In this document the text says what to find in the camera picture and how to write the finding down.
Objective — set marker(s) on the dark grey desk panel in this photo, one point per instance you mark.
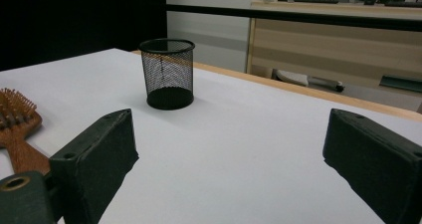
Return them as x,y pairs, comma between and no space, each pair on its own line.
401,83

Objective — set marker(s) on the wooden hairbrush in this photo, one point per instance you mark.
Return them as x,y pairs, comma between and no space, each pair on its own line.
23,151

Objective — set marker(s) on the black mesh pen holder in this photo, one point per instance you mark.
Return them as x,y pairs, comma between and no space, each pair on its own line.
169,101

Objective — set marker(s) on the black keyboard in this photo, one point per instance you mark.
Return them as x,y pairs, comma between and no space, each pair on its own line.
307,0

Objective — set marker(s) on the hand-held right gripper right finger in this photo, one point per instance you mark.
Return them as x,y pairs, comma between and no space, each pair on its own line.
381,164

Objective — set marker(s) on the grey chair base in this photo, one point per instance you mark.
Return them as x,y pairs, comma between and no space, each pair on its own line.
295,78

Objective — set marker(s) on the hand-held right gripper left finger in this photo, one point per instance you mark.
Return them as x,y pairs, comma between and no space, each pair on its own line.
96,157

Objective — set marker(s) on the black frame bar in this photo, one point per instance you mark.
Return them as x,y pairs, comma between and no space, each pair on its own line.
298,17

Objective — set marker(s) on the light wooden desk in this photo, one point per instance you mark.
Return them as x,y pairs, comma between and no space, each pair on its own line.
331,51

